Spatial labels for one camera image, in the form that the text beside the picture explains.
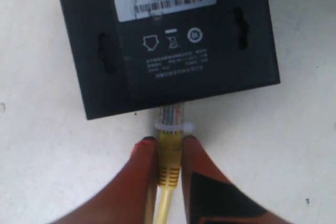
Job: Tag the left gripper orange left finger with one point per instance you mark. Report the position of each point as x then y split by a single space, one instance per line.
130 196

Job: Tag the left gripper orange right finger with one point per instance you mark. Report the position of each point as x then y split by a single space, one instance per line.
210 197

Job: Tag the small black box device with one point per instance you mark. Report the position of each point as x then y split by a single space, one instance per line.
139 54

